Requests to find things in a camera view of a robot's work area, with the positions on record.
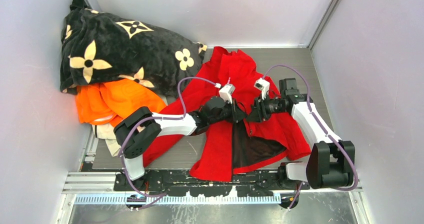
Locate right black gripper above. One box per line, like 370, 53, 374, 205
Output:
246, 93, 287, 123

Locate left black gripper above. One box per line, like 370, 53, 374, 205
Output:
208, 97, 247, 125

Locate red zip jacket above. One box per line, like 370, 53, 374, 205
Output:
161, 46, 311, 182

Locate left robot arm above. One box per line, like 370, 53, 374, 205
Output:
113, 96, 248, 191

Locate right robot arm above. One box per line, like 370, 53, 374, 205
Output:
246, 78, 359, 191

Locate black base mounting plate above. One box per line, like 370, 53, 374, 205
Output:
132, 167, 300, 198

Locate orange garment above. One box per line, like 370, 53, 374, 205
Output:
75, 79, 166, 127

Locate cream cloth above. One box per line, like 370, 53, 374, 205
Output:
92, 123, 121, 157

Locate black floral plush blanket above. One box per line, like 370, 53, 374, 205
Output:
59, 0, 207, 97

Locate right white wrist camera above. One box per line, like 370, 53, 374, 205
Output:
254, 78, 270, 100

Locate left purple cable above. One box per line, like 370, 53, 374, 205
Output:
119, 76, 222, 199

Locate purple cable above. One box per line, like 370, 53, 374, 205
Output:
261, 64, 360, 192
119, 76, 222, 199

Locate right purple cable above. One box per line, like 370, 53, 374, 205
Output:
261, 64, 360, 192

